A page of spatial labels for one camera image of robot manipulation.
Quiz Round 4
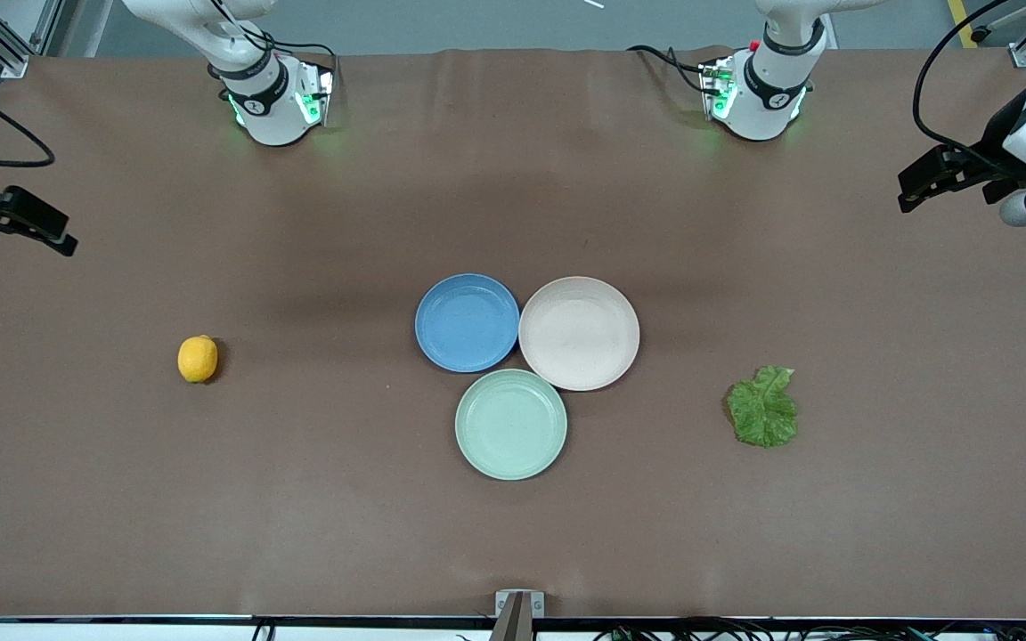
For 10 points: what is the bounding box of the green lettuce leaf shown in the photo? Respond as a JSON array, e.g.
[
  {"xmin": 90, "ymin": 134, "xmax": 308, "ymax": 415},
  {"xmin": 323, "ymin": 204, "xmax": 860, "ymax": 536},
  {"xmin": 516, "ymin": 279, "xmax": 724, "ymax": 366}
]
[{"xmin": 725, "ymin": 365, "xmax": 799, "ymax": 449}]

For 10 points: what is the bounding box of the blue plate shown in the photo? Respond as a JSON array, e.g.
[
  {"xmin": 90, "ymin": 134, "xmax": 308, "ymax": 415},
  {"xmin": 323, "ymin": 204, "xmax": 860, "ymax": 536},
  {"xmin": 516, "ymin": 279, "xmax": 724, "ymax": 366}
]
[{"xmin": 414, "ymin": 272, "xmax": 521, "ymax": 374}]

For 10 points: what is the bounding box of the pale green plate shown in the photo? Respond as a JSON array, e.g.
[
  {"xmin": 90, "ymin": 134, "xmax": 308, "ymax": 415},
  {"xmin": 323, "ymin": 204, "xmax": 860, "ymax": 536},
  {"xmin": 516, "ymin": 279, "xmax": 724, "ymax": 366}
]
[{"xmin": 454, "ymin": 369, "xmax": 568, "ymax": 482}]

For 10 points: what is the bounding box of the black cable bundle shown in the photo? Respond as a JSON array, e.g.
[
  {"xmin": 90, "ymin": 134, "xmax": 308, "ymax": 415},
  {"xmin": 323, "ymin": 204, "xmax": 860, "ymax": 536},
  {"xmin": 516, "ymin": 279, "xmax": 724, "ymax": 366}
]
[{"xmin": 593, "ymin": 614, "xmax": 1026, "ymax": 641}]

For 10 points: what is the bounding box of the beige plate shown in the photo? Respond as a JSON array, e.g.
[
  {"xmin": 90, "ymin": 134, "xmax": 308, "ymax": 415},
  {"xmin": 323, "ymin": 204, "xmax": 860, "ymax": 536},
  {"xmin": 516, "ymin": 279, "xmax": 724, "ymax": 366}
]
[{"xmin": 518, "ymin": 276, "xmax": 641, "ymax": 393}]

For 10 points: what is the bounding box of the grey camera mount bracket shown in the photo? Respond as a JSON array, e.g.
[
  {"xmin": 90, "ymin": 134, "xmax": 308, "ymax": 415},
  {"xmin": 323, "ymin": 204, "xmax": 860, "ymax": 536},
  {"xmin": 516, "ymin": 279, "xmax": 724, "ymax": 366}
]
[{"xmin": 488, "ymin": 589, "xmax": 546, "ymax": 641}]

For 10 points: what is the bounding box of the black base cable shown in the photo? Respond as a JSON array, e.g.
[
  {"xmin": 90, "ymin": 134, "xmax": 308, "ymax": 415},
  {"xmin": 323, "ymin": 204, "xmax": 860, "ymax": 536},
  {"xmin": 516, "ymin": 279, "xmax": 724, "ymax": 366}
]
[
  {"xmin": 626, "ymin": 43, "xmax": 723, "ymax": 95},
  {"xmin": 204, "ymin": 0, "xmax": 338, "ymax": 101}
]

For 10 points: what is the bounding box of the yellow lemon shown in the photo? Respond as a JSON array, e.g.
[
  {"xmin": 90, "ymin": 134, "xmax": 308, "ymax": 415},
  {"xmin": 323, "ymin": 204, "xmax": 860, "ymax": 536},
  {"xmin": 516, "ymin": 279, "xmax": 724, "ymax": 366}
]
[{"xmin": 177, "ymin": 335, "xmax": 219, "ymax": 385}]

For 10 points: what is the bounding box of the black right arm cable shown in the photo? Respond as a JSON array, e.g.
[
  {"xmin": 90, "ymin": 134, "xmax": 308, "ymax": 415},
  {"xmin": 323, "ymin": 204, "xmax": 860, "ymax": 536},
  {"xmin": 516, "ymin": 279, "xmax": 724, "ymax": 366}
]
[{"xmin": 0, "ymin": 71, "xmax": 57, "ymax": 170}]

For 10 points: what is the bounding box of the brown table mat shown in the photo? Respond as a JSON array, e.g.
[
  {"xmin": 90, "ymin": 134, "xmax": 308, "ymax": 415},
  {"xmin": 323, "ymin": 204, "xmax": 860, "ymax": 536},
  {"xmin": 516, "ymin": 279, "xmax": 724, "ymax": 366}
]
[{"xmin": 0, "ymin": 45, "xmax": 1026, "ymax": 621}]

